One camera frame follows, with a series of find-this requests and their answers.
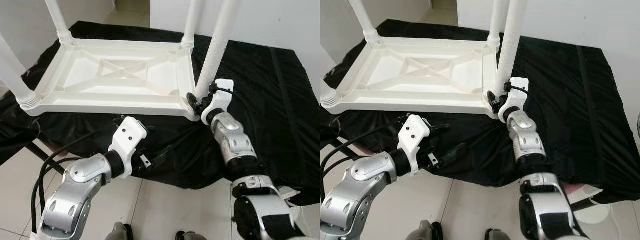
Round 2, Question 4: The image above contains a white plastic table top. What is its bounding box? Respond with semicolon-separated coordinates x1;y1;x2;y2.
320;36;506;121
20;37;202;122

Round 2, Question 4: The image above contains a white plastic table leg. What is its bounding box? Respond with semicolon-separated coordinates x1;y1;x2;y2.
45;0;77;48
0;34;42;111
492;0;528;101
348;0;382;46
181;0;207;50
320;77;339;109
192;0;242;103
487;0;508;48

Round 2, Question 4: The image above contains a black table cloth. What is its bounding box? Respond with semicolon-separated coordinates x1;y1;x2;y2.
320;19;640;203
0;21;320;193

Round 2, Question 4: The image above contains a grey left robot foot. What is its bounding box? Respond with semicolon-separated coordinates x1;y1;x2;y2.
105;222;134;240
406;220;442;240

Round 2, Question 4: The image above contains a white round plastic base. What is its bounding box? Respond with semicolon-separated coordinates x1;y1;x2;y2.
277;185;303;213
564;182;622;226

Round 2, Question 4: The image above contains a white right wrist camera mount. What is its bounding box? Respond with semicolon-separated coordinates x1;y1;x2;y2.
201;78;235;126
498;77;530;123

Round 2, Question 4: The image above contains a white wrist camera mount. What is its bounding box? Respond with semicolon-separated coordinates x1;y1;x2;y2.
397;114;431;177
498;77;530;123
201;78;235;126
107;116;149;179

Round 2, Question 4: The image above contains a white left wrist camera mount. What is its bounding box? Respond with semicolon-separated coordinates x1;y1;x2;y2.
397;114;431;177
107;116;149;179

